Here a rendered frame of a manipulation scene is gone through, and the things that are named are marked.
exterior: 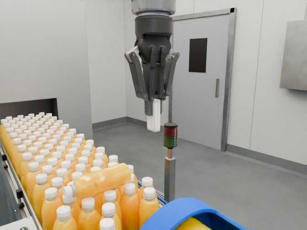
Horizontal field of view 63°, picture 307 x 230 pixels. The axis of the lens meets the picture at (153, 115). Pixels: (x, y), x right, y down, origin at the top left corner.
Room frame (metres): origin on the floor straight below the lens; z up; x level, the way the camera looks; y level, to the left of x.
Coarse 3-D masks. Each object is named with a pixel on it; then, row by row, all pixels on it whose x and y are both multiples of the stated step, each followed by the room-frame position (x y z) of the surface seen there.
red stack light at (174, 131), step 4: (164, 128) 1.05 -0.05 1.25; (168, 128) 1.04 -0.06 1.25; (172, 128) 1.03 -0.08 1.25; (176, 128) 1.04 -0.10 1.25; (164, 132) 1.05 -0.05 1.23; (168, 132) 1.04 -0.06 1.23; (172, 132) 1.03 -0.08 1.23; (176, 132) 1.04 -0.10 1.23; (168, 136) 1.03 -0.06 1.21; (172, 136) 1.03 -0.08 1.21
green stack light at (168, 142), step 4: (164, 136) 1.05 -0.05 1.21; (176, 136) 1.05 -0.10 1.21; (164, 140) 1.05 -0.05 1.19; (168, 140) 1.03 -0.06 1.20; (172, 140) 1.03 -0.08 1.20; (176, 140) 1.05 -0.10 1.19; (164, 144) 1.05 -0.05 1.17; (168, 144) 1.03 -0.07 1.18; (172, 144) 1.03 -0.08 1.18; (176, 144) 1.05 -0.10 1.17
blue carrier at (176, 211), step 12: (168, 204) 0.49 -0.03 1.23; (180, 204) 0.49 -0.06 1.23; (192, 204) 0.50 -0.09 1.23; (204, 204) 0.52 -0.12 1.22; (156, 216) 0.47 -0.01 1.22; (168, 216) 0.46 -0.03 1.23; (180, 216) 0.45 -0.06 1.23; (204, 216) 0.57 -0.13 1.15; (216, 216) 0.54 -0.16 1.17; (144, 228) 0.45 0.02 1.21; (156, 228) 0.44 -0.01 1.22; (168, 228) 0.43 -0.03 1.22; (216, 228) 0.57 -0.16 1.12; (228, 228) 0.53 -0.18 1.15; (240, 228) 0.46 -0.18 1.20
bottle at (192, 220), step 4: (192, 216) 0.50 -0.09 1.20; (188, 220) 0.48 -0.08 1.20; (192, 220) 0.48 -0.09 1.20; (196, 220) 0.48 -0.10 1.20; (180, 224) 0.47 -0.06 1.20; (184, 224) 0.47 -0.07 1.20; (188, 224) 0.47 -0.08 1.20; (192, 224) 0.47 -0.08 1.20; (196, 224) 0.47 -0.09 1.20; (200, 224) 0.47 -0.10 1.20; (176, 228) 0.47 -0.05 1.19; (180, 228) 0.47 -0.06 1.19; (184, 228) 0.46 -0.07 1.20; (188, 228) 0.46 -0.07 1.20; (192, 228) 0.46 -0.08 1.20; (196, 228) 0.45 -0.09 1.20; (200, 228) 0.45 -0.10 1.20; (204, 228) 0.45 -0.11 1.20; (208, 228) 0.46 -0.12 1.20
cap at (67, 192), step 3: (66, 186) 0.69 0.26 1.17; (69, 186) 0.69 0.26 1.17; (63, 189) 0.69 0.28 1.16; (66, 189) 0.67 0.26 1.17; (69, 189) 0.68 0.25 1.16; (63, 192) 0.69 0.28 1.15; (66, 192) 0.67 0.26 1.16; (69, 192) 0.67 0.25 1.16; (72, 192) 0.68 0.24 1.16; (66, 195) 0.67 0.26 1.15; (69, 195) 0.67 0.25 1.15; (72, 195) 0.68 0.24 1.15; (66, 198) 0.67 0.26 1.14; (69, 198) 0.67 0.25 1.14
